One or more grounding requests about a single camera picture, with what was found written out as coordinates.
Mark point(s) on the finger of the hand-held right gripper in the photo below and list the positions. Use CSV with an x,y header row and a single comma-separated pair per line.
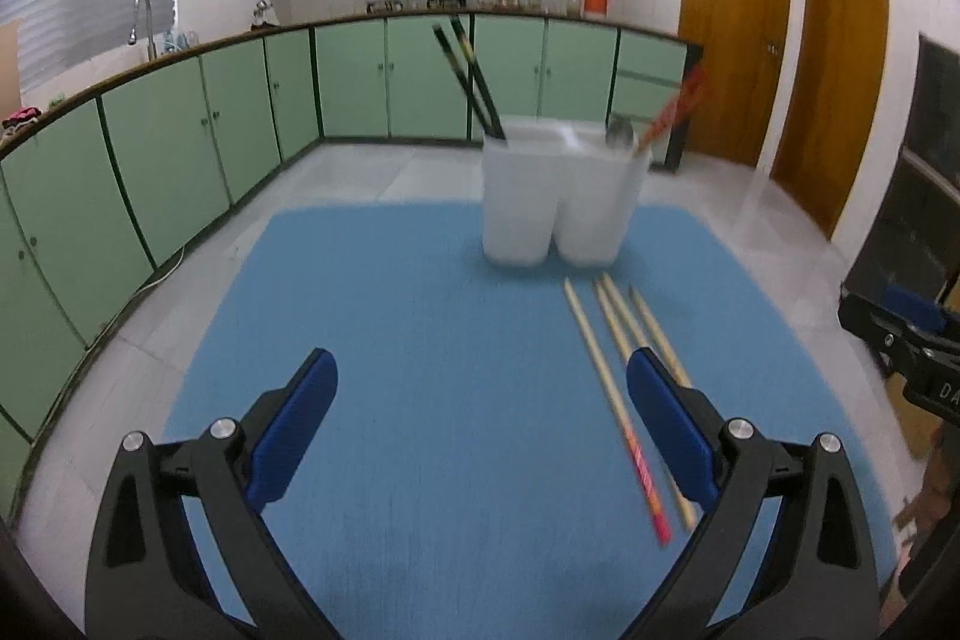
x,y
911,308
870,321

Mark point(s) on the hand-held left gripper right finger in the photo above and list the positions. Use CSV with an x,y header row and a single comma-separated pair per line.
x,y
671,430

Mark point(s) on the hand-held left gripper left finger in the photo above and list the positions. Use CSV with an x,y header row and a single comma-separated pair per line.
x,y
296,430

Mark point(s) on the wooden chopstick red patterned end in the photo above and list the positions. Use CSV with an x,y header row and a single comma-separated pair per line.
x,y
622,306
656,332
598,362
679,100
688,114

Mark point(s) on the white two-compartment utensil holder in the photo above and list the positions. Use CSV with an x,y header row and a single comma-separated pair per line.
x,y
525,197

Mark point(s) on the metal spoon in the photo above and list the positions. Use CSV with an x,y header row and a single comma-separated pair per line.
x,y
621,132

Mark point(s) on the black chopstick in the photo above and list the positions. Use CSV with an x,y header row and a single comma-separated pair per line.
x,y
451,55
471,55

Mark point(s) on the person's right forearm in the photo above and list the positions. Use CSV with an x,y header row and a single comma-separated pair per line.
x,y
943,482

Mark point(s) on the black glass-front cabinet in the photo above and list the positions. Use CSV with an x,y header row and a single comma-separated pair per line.
x,y
930,183

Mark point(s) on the blue table mat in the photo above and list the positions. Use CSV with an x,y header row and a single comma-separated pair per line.
x,y
450,385

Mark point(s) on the green base cabinets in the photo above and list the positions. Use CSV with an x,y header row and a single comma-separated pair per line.
x,y
150,160

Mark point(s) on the bottles by sink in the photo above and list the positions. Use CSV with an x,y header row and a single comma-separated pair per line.
x,y
180,40

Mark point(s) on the red cloth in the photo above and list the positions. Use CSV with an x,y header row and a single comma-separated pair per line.
x,y
21,119

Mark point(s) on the small metal tap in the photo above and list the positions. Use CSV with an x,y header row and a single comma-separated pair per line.
x,y
261,14

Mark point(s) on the metal sink faucet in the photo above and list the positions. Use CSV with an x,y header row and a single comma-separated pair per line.
x,y
146,25

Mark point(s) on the gas stove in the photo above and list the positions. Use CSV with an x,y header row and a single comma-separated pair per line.
x,y
420,7

